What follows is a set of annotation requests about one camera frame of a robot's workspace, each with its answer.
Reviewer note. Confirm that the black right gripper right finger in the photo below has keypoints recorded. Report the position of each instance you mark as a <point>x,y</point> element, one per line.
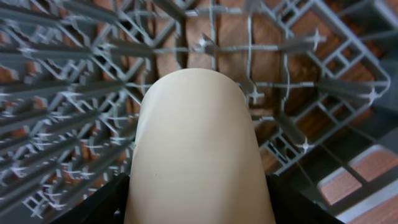
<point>291,207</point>

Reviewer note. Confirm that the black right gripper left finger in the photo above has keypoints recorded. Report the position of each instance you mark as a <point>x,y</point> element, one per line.
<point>106,205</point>

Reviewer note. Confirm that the white cup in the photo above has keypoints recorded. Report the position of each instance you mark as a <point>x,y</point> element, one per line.
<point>196,158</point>

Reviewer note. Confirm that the grey dishwasher rack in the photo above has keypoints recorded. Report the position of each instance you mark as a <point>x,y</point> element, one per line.
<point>320,79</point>

